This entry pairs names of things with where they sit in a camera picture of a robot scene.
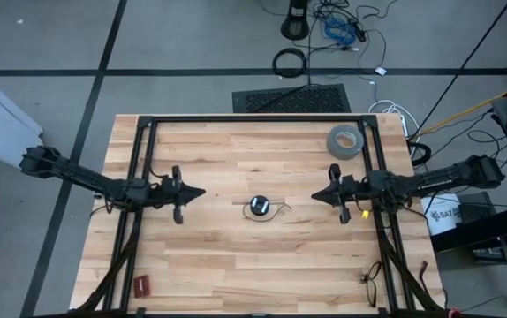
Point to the white printed paper sheet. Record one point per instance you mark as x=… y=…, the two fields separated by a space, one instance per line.
x=443 y=216

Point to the black diagonal rig pole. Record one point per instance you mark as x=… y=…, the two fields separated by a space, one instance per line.
x=461 y=69

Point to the black aluminium table frame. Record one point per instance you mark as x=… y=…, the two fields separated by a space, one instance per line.
x=253 y=118

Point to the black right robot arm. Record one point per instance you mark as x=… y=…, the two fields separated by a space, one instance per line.
x=434 y=179

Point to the black table beam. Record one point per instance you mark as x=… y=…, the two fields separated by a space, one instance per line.
x=479 y=229

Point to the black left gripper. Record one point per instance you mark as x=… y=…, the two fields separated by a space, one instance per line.
x=174 y=192

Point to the black power strip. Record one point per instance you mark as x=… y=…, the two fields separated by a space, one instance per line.
x=359 y=32

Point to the grey duct tape roll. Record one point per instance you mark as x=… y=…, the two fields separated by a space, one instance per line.
x=335 y=150

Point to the black floor vent grate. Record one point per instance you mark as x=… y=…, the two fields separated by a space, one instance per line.
x=291 y=99

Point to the black floor stand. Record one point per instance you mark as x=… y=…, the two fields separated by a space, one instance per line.
x=295 y=22

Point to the red screw bit box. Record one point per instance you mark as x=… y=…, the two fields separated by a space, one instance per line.
x=142 y=286

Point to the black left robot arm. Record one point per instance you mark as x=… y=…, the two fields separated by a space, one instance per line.
x=85 y=179

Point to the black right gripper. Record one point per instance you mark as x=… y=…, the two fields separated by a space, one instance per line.
x=344 y=192

